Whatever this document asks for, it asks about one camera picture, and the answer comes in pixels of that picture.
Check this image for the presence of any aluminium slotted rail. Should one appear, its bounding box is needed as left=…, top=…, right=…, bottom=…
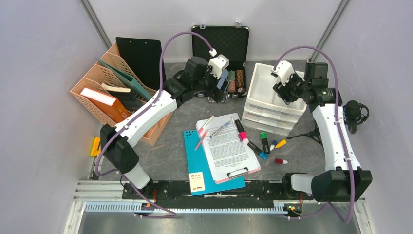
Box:
left=84, top=201, right=287, bottom=215

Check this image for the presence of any black green-capped highlighter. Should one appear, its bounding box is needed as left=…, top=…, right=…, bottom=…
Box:
left=260, top=132, right=270, bottom=155

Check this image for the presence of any black pink-capped highlighter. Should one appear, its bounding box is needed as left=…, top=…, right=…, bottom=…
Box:
left=235, top=119, right=248, bottom=141

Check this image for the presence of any yellow cap piece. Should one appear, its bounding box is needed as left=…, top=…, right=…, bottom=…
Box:
left=275, top=139, right=287, bottom=149

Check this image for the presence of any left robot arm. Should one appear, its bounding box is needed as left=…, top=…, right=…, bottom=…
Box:
left=101, top=55, right=229, bottom=199

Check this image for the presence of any black microphone on tripod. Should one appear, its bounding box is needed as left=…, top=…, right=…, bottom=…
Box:
left=286, top=100, right=370, bottom=146

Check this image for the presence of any peach plastic file organizer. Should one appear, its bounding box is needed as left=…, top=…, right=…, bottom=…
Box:
left=70, top=43, right=172, bottom=146

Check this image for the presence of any blue white cap piece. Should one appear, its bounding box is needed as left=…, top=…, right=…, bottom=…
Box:
left=270, top=140, right=278, bottom=151

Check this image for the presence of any black clipboard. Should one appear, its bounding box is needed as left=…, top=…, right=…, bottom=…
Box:
left=115, top=37, right=162, bottom=90

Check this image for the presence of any teal folder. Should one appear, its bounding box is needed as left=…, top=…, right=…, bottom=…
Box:
left=97, top=59, right=152, bottom=100

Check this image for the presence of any Nineteen Eighty-Four dark book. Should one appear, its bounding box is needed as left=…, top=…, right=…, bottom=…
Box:
left=101, top=83, right=143, bottom=113

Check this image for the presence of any orange Good Morning book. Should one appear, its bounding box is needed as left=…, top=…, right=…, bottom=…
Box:
left=80, top=87, right=130, bottom=123

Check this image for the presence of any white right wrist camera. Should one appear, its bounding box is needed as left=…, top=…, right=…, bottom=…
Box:
left=271, top=60, right=295, bottom=85

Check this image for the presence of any black poker chip case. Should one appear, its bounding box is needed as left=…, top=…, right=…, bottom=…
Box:
left=191, top=21, right=250, bottom=98

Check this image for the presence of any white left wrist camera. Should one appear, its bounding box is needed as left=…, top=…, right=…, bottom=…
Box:
left=208, top=49, right=229, bottom=79

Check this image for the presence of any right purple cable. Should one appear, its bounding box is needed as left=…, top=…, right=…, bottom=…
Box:
left=272, top=45, right=356, bottom=225

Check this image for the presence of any blue plastic folder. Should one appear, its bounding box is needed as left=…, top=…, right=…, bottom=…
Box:
left=183, top=130, right=246, bottom=196

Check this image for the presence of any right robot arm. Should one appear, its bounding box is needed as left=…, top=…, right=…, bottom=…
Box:
left=271, top=60, right=373, bottom=202

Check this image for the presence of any clear pink pen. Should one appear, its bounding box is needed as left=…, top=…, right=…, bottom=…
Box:
left=194, top=130, right=208, bottom=151

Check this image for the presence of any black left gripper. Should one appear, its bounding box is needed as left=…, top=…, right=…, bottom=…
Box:
left=193, top=65, right=231, bottom=103

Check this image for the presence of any yellow triangular stand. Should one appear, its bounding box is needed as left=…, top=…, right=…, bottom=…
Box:
left=89, top=137, right=101, bottom=157

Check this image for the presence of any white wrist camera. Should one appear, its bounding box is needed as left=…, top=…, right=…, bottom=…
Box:
left=208, top=49, right=229, bottom=79
left=271, top=60, right=295, bottom=85

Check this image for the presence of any white pink-capped marker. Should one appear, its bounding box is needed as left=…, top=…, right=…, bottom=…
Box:
left=198, top=115, right=214, bottom=133

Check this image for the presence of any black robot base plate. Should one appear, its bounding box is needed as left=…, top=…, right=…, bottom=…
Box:
left=141, top=180, right=313, bottom=200

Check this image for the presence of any pink clipboard with paper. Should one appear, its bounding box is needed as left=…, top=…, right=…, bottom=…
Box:
left=195, top=113, right=261, bottom=184

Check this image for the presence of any small red-capped bottle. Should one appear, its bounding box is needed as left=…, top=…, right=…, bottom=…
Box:
left=274, top=158, right=289, bottom=164

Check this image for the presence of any clear blue pen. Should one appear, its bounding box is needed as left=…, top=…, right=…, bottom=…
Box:
left=209, top=121, right=232, bottom=138

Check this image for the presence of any black blue-capped highlighter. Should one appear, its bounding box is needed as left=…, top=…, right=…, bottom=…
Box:
left=247, top=142, right=268, bottom=160

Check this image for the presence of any white drawer organizer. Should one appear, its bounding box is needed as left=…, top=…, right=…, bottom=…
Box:
left=241, top=63, right=307, bottom=136

